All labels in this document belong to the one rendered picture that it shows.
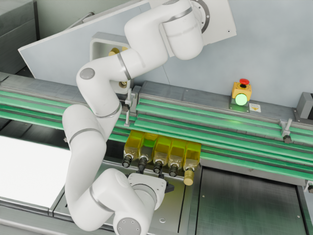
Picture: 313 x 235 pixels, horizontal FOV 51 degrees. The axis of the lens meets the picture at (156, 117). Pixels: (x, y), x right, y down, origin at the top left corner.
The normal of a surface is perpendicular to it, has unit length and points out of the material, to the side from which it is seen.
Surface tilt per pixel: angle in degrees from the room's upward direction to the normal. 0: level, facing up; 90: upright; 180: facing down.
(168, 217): 90
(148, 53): 14
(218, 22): 4
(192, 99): 90
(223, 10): 4
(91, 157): 48
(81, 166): 54
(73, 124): 68
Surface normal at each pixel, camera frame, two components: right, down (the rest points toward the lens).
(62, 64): -0.18, 0.52
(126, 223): -0.14, 0.17
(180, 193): 0.11, -0.83
